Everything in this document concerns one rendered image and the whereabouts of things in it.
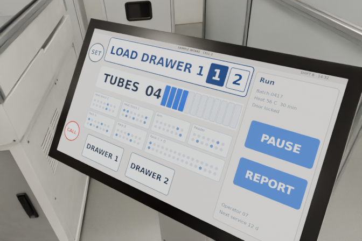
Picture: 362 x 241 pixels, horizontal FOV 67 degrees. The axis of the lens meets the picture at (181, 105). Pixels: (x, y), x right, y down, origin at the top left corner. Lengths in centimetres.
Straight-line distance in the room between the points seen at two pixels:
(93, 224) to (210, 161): 130
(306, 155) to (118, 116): 33
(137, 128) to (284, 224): 28
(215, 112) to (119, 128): 19
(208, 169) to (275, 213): 12
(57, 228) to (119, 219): 42
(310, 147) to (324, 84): 9
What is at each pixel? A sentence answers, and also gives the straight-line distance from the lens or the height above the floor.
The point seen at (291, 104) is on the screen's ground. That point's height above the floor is 114.
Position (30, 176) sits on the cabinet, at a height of 64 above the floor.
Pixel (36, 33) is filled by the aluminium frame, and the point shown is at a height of 100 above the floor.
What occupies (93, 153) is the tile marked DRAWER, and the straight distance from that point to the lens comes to 57.
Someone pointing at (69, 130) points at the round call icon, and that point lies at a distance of 61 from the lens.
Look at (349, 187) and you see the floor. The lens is 199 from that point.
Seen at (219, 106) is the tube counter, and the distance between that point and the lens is 45.
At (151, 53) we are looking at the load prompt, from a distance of 52.
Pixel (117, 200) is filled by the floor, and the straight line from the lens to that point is 174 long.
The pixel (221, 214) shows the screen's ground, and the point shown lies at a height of 99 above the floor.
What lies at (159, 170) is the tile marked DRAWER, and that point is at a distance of 49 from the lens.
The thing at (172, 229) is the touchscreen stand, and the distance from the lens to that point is 79.
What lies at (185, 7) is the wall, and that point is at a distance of 422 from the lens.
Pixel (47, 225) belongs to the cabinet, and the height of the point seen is 32.
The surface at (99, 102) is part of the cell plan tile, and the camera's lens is 57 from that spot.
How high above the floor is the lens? 138
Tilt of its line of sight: 35 degrees down
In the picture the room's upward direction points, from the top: 2 degrees counter-clockwise
